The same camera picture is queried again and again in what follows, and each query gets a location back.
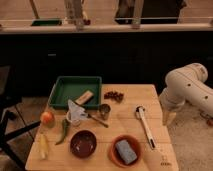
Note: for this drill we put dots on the white cup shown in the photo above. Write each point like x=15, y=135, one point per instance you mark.
x=74, y=123

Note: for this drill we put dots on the wooden handled knife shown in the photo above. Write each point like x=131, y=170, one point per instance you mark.
x=99, y=121

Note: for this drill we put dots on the grey-blue sponge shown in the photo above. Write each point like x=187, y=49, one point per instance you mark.
x=125, y=151

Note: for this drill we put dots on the purple bowl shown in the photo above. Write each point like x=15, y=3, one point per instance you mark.
x=83, y=144

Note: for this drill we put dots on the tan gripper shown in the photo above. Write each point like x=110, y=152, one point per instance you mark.
x=168, y=117

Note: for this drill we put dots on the green plastic tray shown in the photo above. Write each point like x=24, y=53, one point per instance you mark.
x=72, y=87

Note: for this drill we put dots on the small green background tray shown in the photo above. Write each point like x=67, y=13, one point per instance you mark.
x=47, y=22

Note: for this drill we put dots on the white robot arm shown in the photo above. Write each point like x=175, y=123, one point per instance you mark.
x=186, y=84

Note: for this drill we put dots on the orange bowl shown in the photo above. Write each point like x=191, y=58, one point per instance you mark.
x=114, y=155

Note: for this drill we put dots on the yellow corn cob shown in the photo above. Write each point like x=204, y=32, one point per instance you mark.
x=44, y=149

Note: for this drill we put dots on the white crumpled cloth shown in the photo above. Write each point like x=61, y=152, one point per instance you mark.
x=77, y=112

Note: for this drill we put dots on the dark grape bunch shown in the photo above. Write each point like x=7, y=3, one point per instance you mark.
x=114, y=95

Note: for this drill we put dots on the small metal cup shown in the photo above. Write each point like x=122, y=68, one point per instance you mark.
x=104, y=111

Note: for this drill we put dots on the wooden block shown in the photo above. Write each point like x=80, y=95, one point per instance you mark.
x=84, y=97

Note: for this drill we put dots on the green chili pepper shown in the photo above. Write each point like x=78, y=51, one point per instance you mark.
x=65, y=127

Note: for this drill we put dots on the red orange apple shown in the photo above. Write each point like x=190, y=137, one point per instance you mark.
x=47, y=118

